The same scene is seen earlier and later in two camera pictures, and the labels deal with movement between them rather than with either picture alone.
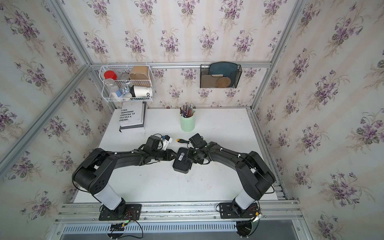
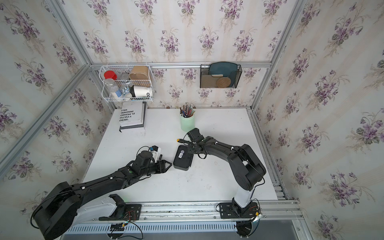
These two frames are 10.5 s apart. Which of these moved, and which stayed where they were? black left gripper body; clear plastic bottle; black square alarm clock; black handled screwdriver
Moved: black left gripper body
Stayed: black handled screwdriver; clear plastic bottle; black square alarm clock
